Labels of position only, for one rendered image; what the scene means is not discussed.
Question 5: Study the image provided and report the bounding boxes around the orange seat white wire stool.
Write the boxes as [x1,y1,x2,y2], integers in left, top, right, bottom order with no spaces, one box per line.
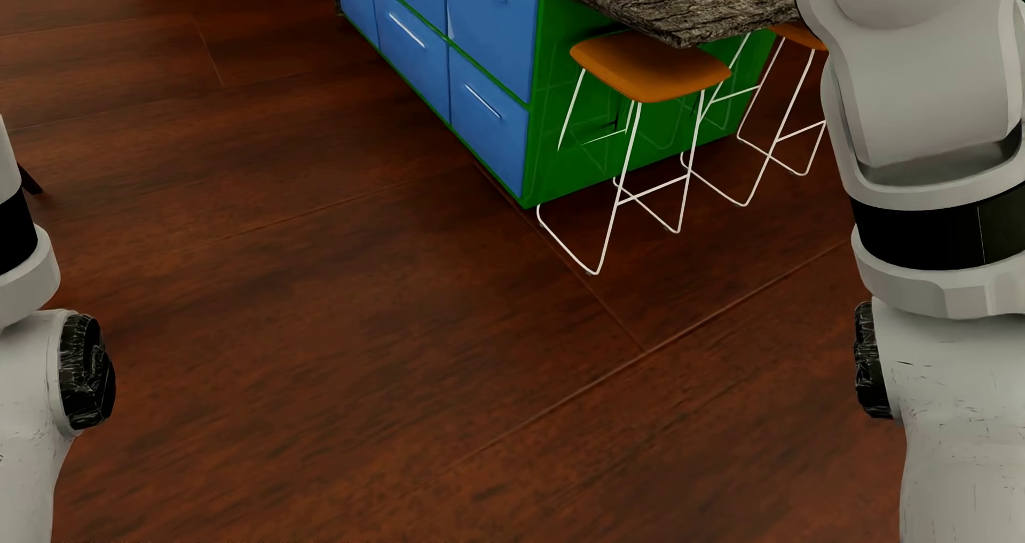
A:
[687,22,831,208]
[535,30,734,277]

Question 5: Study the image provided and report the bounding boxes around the green kitchen island blue drawers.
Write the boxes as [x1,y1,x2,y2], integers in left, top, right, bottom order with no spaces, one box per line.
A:
[332,0,779,210]

